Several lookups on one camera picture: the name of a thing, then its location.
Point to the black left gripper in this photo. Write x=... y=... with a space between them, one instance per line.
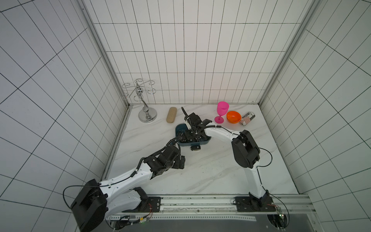
x=177 y=166

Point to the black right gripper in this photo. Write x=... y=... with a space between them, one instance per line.
x=193 y=120

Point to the black car key top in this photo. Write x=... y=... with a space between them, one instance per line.
x=195 y=148

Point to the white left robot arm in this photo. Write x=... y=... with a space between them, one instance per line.
x=98 y=200

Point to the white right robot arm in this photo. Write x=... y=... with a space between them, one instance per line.
x=246 y=152

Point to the teal storage box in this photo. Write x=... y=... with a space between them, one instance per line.
x=187 y=140

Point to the beige glasses case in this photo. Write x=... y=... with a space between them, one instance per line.
x=171 y=115

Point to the pink plastic goblet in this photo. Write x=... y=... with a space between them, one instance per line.
x=222 y=109

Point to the orange plastic bowl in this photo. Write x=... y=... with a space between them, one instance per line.
x=233 y=117

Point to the striped drink can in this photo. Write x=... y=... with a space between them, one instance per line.
x=247 y=118

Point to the silver metal cup stand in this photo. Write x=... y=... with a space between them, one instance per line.
x=140 y=88

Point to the aluminium mounting rail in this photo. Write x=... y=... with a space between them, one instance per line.
x=207 y=207

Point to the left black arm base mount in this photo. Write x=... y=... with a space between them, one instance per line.
x=145 y=203

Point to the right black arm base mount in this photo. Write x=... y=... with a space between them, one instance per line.
x=251 y=203

